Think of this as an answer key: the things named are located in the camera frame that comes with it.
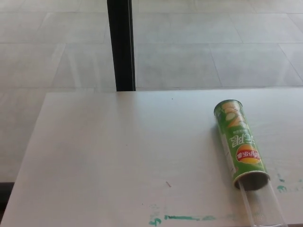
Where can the clear plastic chips tray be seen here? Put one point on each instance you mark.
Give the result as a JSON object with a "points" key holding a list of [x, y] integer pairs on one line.
{"points": [[260, 208]]}

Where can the black vertical post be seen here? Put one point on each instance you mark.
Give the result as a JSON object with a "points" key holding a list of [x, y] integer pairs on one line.
{"points": [[120, 45]]}

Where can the green chips can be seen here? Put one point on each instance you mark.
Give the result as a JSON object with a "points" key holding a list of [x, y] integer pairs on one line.
{"points": [[239, 144]]}

